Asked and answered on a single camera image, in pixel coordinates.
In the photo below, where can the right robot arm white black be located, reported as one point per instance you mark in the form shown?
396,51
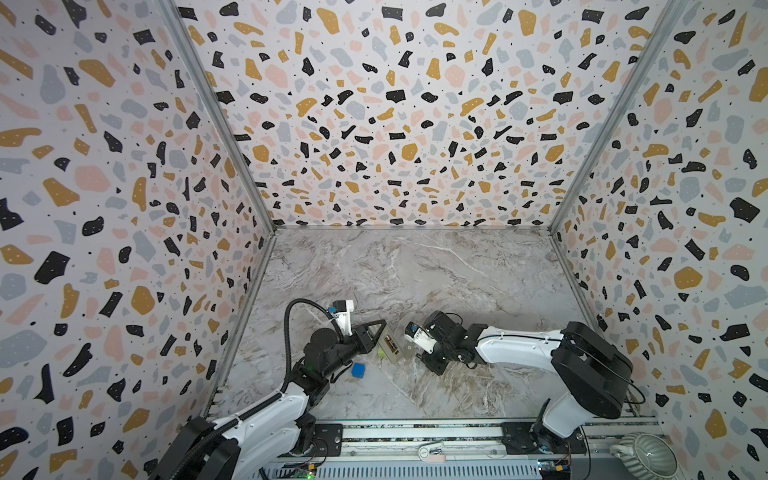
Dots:
596,376

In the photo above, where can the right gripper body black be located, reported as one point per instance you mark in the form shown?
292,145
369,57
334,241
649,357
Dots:
438,343

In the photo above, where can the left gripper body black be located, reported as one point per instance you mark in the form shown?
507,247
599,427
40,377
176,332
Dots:
351,346

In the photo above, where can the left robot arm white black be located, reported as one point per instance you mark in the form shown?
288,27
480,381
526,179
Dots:
279,424

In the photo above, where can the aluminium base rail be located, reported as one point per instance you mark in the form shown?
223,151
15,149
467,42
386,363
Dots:
454,449

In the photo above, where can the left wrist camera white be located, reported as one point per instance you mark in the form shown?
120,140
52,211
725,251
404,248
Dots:
341,311

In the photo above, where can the white remote control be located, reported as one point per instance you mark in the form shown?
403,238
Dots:
395,347

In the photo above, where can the blue cube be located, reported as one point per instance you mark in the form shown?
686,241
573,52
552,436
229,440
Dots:
358,370

